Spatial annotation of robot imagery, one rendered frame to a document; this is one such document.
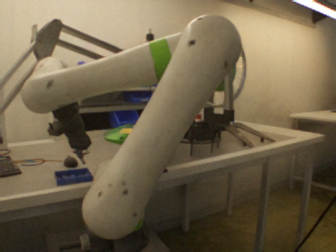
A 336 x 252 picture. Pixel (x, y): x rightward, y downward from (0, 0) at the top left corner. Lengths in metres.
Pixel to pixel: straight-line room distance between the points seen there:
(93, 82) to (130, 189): 0.29
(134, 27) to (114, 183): 1.64
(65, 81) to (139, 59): 0.19
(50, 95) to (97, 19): 1.31
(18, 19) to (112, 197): 1.50
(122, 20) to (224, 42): 1.58
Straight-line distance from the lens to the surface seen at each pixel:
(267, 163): 1.65
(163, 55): 0.67
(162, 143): 0.53
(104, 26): 2.00
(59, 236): 0.92
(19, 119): 1.85
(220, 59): 0.52
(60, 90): 0.72
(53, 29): 1.01
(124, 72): 0.68
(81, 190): 0.97
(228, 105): 1.68
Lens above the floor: 1.26
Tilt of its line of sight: 9 degrees down
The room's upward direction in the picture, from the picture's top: straight up
